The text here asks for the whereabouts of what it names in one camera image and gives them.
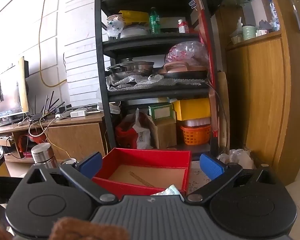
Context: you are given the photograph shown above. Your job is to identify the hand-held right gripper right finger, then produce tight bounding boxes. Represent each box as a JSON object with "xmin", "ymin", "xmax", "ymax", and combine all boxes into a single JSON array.
[{"xmin": 184, "ymin": 153, "xmax": 286, "ymax": 203}]

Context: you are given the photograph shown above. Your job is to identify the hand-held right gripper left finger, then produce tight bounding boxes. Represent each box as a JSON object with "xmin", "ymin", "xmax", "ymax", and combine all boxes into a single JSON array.
[{"xmin": 22, "ymin": 151, "xmax": 117, "ymax": 203}]

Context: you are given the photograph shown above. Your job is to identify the pale green printed towel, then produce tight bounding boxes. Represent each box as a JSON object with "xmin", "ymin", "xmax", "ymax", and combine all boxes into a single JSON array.
[{"xmin": 150, "ymin": 184, "xmax": 185, "ymax": 197}]

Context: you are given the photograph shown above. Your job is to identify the red cardboard box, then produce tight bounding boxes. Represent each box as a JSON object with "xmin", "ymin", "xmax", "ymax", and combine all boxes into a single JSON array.
[{"xmin": 91, "ymin": 148, "xmax": 192, "ymax": 197}]

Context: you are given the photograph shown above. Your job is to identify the crumpled plastic bags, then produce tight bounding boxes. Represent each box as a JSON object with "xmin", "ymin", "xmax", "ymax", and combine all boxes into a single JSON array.
[{"xmin": 217, "ymin": 149, "xmax": 256, "ymax": 170}]

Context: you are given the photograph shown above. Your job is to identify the wooden tv cabinet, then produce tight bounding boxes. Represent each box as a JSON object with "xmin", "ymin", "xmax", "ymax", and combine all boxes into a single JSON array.
[{"xmin": 0, "ymin": 112, "xmax": 108, "ymax": 178}]

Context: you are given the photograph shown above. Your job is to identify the orange plastic basket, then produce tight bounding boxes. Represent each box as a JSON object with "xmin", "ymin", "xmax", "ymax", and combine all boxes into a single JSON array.
[{"xmin": 180, "ymin": 124, "xmax": 212, "ymax": 145}]

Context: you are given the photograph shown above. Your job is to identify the red bag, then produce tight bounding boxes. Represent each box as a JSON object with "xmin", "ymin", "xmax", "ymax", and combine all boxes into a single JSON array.
[{"xmin": 115, "ymin": 121, "xmax": 138, "ymax": 148}]

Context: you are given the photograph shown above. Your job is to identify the stainless steel thermos bottle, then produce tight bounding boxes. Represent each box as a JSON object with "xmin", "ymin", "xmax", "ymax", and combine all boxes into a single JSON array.
[{"xmin": 31, "ymin": 143, "xmax": 60, "ymax": 169}]

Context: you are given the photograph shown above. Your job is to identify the white adapter box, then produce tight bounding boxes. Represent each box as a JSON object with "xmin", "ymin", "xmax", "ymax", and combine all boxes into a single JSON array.
[{"xmin": 70, "ymin": 108, "xmax": 87, "ymax": 118}]

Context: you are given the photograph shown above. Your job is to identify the wooden rolling pin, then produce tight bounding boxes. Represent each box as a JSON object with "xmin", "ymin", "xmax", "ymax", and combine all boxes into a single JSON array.
[{"xmin": 217, "ymin": 71, "xmax": 231, "ymax": 151}]

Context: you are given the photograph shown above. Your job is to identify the white printed plastic bag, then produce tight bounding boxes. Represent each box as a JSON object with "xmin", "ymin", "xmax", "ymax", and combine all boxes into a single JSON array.
[{"xmin": 134, "ymin": 108, "xmax": 152, "ymax": 150}]

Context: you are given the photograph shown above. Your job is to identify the brown cardboard box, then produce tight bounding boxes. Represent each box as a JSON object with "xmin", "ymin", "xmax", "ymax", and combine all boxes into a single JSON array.
[{"xmin": 125, "ymin": 113, "xmax": 177, "ymax": 149}]

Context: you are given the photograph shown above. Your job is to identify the yellow box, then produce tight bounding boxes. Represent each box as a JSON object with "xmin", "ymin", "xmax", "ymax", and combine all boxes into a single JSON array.
[{"xmin": 173, "ymin": 98, "xmax": 211, "ymax": 121}]

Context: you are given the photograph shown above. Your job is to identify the black router with antennas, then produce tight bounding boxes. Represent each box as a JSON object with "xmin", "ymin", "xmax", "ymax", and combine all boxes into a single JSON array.
[{"xmin": 30, "ymin": 91, "xmax": 67, "ymax": 122}]

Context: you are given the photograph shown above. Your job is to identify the green cardboard box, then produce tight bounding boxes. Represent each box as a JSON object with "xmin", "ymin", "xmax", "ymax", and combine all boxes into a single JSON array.
[{"xmin": 148, "ymin": 104, "xmax": 173, "ymax": 119}]

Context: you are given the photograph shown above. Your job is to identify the black frying pan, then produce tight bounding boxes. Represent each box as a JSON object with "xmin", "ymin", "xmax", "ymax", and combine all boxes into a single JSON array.
[{"xmin": 158, "ymin": 70, "xmax": 208, "ymax": 80}]

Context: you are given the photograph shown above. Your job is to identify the bubble wrap sheet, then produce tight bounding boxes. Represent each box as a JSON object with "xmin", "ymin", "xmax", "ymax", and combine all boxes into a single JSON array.
[{"xmin": 105, "ymin": 74, "xmax": 209, "ymax": 91}]

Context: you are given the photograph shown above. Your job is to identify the black shelf rack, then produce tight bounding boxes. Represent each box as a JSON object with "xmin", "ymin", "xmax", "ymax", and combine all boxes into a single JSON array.
[{"xmin": 95, "ymin": 0, "xmax": 219, "ymax": 161}]

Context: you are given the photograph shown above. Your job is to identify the brown clay pot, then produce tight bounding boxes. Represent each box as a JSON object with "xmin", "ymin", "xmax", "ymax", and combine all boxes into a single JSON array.
[{"xmin": 158, "ymin": 61, "xmax": 207, "ymax": 75}]

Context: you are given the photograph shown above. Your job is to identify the steel pot with lid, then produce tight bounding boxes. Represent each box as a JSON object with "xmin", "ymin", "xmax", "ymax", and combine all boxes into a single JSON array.
[{"xmin": 107, "ymin": 58, "xmax": 155, "ymax": 78}]

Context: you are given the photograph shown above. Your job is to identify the flat screen monitor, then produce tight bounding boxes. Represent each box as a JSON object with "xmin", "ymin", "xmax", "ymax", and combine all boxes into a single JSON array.
[{"xmin": 0, "ymin": 56, "xmax": 30, "ymax": 127}]

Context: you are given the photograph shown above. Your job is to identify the pink patterned plastic bag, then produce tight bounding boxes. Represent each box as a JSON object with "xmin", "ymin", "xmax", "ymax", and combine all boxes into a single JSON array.
[{"xmin": 165, "ymin": 41, "xmax": 208, "ymax": 65}]

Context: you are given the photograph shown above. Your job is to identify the green ceramic mug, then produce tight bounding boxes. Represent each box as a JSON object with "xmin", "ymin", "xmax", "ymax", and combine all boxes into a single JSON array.
[{"xmin": 242, "ymin": 24, "xmax": 257, "ymax": 41}]

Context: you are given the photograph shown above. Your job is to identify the stack of white plates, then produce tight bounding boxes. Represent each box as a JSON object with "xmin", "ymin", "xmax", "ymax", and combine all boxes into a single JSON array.
[{"xmin": 120, "ymin": 25, "xmax": 150, "ymax": 38}]

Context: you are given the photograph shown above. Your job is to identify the clear plastic bag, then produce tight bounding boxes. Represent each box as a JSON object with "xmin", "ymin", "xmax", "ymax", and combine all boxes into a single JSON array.
[{"xmin": 106, "ymin": 14, "xmax": 125, "ymax": 38}]

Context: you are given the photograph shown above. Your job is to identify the red and white carton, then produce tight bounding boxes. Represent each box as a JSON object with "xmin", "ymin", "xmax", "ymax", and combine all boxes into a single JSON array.
[{"xmin": 178, "ymin": 19, "xmax": 189, "ymax": 33}]

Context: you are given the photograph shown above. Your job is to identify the yellow bag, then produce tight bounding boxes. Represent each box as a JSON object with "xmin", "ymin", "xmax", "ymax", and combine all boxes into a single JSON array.
[{"xmin": 119, "ymin": 10, "xmax": 150, "ymax": 27}]

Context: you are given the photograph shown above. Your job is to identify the green plastic bottle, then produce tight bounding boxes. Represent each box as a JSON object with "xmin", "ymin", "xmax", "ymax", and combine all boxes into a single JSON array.
[{"xmin": 149, "ymin": 7, "xmax": 161, "ymax": 34}]

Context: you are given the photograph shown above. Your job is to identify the blue label water bottle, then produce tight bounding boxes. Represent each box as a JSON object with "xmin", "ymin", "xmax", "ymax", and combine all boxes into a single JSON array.
[{"xmin": 268, "ymin": 0, "xmax": 281, "ymax": 32}]

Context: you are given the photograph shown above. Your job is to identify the yellow cable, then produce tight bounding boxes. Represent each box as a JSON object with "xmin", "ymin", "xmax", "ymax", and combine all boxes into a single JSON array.
[{"xmin": 39, "ymin": 0, "xmax": 68, "ymax": 88}]

